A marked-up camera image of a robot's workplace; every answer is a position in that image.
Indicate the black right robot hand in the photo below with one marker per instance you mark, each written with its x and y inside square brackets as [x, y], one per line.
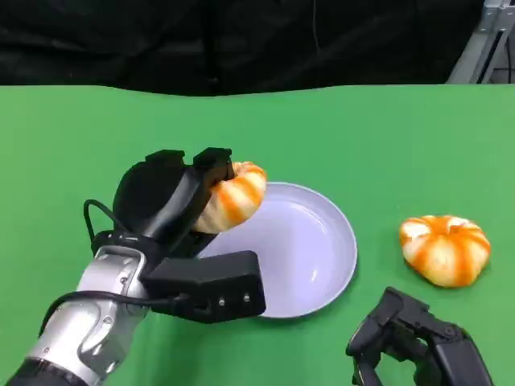
[446, 354]

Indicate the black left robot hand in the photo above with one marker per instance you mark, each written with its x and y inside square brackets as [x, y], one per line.
[157, 201]

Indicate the orange and white toy bread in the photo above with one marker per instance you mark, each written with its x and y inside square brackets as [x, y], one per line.
[444, 251]
[237, 197]

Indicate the lilac plate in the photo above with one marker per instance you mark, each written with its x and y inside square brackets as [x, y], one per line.
[306, 249]

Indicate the black backdrop curtain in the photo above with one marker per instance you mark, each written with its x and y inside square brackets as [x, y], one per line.
[161, 40]

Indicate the green table cloth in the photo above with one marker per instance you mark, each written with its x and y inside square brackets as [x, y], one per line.
[362, 140]

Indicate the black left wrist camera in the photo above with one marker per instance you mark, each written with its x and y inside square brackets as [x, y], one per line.
[217, 285]

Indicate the grey metal frame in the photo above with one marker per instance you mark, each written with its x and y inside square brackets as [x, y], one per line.
[479, 44]

